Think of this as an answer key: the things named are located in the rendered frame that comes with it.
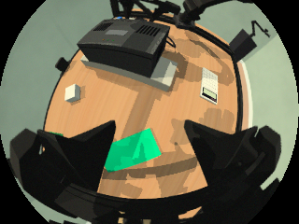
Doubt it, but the green flat bar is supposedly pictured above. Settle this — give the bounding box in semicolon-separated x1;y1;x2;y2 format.
105;128;161;173

